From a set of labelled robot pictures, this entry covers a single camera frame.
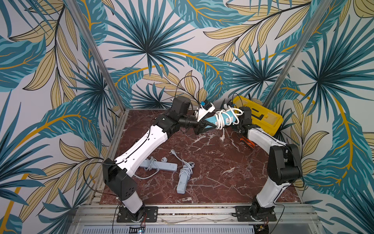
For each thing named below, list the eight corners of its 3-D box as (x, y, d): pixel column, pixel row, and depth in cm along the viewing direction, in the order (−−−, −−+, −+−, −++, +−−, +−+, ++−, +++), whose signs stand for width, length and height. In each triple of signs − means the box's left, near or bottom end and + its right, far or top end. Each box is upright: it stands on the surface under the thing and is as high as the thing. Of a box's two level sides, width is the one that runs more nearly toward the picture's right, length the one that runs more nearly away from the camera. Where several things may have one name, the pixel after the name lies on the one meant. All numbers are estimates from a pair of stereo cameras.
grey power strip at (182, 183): (176, 194, 82) (175, 190, 76) (180, 176, 88) (180, 171, 82) (184, 196, 81) (184, 192, 75) (188, 177, 87) (189, 173, 81)
